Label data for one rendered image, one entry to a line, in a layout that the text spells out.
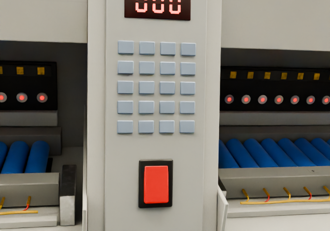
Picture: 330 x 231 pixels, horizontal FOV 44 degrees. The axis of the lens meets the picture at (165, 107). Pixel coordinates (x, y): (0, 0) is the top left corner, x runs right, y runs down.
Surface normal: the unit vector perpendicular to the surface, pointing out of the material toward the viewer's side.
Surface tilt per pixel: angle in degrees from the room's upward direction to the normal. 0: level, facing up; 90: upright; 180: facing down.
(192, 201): 90
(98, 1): 90
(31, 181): 18
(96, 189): 90
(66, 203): 108
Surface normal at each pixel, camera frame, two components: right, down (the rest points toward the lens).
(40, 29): 0.18, 0.36
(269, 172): 0.07, -0.93
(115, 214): 0.18, 0.05
